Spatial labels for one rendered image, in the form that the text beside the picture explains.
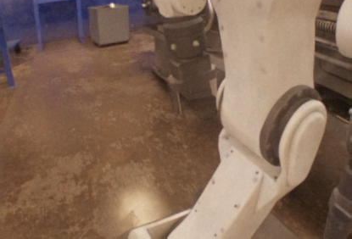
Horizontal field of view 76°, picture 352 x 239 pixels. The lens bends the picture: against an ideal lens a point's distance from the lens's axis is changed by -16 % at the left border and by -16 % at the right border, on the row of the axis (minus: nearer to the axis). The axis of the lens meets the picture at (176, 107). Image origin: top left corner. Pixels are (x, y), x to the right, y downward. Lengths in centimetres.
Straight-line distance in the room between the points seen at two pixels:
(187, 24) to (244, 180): 32
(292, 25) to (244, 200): 30
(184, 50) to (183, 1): 11
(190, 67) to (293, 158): 30
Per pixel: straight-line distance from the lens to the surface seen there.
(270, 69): 36
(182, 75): 58
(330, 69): 109
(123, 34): 389
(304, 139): 41
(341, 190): 33
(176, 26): 54
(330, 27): 97
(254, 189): 48
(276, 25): 35
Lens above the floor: 82
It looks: 26 degrees down
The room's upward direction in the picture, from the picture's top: 1 degrees counter-clockwise
